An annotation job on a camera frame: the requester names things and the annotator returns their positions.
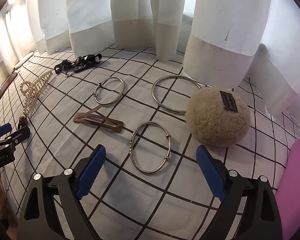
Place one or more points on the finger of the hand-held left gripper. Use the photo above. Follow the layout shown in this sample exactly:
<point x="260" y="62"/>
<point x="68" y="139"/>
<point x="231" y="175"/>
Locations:
<point x="1" y="131"/>
<point x="21" y="133"/>

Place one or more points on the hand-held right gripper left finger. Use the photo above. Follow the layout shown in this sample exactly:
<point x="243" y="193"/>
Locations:
<point x="92" y="170"/>

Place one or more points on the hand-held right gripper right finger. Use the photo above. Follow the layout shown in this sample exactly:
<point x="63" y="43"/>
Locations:
<point x="211" y="172"/>

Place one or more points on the pearl hair claw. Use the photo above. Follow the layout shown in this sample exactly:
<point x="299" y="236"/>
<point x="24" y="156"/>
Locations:
<point x="37" y="90"/>

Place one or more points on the beige fluffy plush ball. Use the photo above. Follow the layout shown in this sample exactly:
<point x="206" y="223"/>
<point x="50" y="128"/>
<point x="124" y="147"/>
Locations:
<point x="215" y="120"/>

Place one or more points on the pink plastic basin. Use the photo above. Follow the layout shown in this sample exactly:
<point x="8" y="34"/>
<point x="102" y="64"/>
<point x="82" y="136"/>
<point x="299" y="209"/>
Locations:
<point x="297" y="180"/>

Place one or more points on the large plain silver bangle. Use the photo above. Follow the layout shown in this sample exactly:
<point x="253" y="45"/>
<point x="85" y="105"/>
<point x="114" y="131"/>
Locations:
<point x="154" y="91"/>

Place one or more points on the black dotted bow hair clip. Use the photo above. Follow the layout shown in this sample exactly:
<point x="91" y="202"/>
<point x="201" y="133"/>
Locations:
<point x="88" y="58"/>

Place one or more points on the dark brown hair claw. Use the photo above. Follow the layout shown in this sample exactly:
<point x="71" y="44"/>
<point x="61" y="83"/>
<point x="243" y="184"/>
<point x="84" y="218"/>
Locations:
<point x="22" y="121"/>

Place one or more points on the white checked bedsheet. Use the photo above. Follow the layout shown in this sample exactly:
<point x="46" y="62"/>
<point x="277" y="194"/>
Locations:
<point x="65" y="135"/>

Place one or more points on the dark red flat clip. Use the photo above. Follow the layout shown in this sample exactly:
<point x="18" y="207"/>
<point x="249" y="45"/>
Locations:
<point x="6" y="86"/>

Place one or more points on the brown flat hair clip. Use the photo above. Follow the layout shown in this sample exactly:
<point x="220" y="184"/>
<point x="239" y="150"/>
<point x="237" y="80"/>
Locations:
<point x="110" y="126"/>

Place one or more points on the small black bow hair clip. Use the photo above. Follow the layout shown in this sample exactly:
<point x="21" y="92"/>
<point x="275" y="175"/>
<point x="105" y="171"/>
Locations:
<point x="60" y="67"/>

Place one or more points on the white curtain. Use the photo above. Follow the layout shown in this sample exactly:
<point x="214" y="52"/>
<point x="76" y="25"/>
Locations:
<point x="90" y="17"/>

